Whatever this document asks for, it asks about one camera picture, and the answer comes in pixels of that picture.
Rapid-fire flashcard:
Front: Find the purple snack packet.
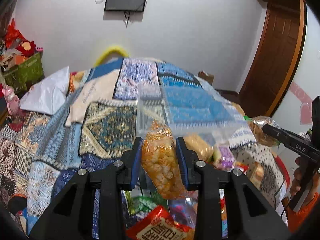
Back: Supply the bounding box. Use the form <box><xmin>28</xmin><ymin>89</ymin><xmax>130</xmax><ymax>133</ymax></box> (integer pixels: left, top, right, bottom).
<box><xmin>213</xmin><ymin>145</ymin><xmax>235</xmax><ymax>168</ymax></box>

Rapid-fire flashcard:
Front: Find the clear bag brown bread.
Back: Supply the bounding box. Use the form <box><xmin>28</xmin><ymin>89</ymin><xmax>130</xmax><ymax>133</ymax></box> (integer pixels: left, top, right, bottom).
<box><xmin>244</xmin><ymin>115</ymin><xmax>280</xmax><ymax>147</ymax></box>

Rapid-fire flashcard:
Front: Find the brown wooden door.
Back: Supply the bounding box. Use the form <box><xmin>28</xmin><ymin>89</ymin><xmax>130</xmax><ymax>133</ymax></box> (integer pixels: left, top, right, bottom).
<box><xmin>239</xmin><ymin>0</ymin><xmax>306</xmax><ymax>117</ymax></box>

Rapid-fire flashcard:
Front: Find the pink plush toy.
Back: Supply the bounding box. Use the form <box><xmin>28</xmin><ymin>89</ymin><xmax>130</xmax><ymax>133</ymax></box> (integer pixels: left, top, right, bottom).
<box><xmin>2</xmin><ymin>85</ymin><xmax>20</xmax><ymax>116</ymax></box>

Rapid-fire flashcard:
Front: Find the yellow curved tube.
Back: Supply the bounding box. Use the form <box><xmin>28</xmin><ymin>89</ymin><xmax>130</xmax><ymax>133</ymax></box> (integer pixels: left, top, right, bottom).
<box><xmin>94</xmin><ymin>45</ymin><xmax>129</xmax><ymax>67</ymax></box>

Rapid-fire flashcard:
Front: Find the small cardboard box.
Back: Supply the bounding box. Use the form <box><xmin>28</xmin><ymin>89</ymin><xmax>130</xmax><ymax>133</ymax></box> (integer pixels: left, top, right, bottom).
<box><xmin>198</xmin><ymin>70</ymin><xmax>214</xmax><ymax>86</ymax></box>

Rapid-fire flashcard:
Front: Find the patchwork blue bedspread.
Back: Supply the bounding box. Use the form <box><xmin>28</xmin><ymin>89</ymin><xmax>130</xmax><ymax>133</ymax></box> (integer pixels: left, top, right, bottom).
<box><xmin>1</xmin><ymin>57</ymin><xmax>287</xmax><ymax>236</ymax></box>

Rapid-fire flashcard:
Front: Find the orange puffed snack bag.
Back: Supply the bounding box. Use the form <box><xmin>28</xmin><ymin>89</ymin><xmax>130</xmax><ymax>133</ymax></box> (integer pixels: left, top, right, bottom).
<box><xmin>141</xmin><ymin>120</ymin><xmax>187</xmax><ymax>200</ymax></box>

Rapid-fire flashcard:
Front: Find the clear plastic storage box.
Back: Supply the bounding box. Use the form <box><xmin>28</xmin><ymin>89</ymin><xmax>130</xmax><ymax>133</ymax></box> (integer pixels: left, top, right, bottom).
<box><xmin>136</xmin><ymin>85</ymin><xmax>250</xmax><ymax>139</ymax></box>

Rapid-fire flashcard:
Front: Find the white pillow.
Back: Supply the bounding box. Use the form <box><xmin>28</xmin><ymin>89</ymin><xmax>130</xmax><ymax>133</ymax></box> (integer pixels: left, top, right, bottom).
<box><xmin>20</xmin><ymin>66</ymin><xmax>70</xmax><ymax>115</ymax></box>

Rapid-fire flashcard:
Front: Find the right hand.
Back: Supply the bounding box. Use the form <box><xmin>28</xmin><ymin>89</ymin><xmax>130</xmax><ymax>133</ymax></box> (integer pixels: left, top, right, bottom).
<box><xmin>290</xmin><ymin>157</ymin><xmax>318</xmax><ymax>206</ymax></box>

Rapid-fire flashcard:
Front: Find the red snack package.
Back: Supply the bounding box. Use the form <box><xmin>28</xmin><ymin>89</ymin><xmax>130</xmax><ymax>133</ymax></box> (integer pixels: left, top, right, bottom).
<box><xmin>126</xmin><ymin>205</ymin><xmax>195</xmax><ymax>240</ymax></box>

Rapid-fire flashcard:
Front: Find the red stuffed toy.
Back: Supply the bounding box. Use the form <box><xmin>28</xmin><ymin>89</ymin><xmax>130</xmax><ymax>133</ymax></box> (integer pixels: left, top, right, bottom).
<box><xmin>4</xmin><ymin>18</ymin><xmax>44</xmax><ymax>57</ymax></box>

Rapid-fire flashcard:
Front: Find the green storage basket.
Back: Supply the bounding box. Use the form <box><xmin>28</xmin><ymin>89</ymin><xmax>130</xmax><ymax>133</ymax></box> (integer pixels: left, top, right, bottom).
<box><xmin>4</xmin><ymin>53</ymin><xmax>44</xmax><ymax>94</ymax></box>

